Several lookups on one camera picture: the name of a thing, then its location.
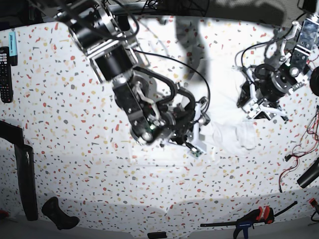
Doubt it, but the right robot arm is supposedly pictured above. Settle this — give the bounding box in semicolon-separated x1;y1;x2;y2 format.
56;0;210;158

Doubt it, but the black cylinder tube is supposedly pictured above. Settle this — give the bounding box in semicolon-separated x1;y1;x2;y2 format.
297;159;319;189

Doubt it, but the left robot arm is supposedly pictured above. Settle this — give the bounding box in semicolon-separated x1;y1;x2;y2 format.
237;0;319;121

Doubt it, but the black orange bar clamp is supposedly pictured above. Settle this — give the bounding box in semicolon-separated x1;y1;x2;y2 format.
200;201;297;239

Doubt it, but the turquoise highlighter marker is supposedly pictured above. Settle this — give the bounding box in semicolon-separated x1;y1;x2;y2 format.
8;31;18;66

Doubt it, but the red black wire bundle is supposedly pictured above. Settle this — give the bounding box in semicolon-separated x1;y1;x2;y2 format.
278;105;319;193

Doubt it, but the small black rectangular device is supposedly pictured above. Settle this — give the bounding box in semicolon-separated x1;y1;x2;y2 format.
147;232;167;239

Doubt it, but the small red black connector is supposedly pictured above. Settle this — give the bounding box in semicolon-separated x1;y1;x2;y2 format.
309;198;318;207

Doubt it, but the white T-shirt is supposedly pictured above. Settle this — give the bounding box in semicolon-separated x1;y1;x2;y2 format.
187;60;256;156

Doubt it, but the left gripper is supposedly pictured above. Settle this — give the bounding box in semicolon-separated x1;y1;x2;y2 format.
237;67;289;122

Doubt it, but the black round object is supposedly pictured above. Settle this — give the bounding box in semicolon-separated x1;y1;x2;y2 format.
310;69;319;96

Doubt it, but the terrazzo pattern table cloth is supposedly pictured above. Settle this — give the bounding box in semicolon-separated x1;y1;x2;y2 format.
0;16;319;238

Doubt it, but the black TV remote control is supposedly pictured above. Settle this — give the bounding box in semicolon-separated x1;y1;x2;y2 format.
0;46;13;104

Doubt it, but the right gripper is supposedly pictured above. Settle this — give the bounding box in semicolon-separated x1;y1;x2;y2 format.
171;97;211;159

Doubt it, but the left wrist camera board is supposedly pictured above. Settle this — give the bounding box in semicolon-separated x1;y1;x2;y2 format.
247;103;261;119

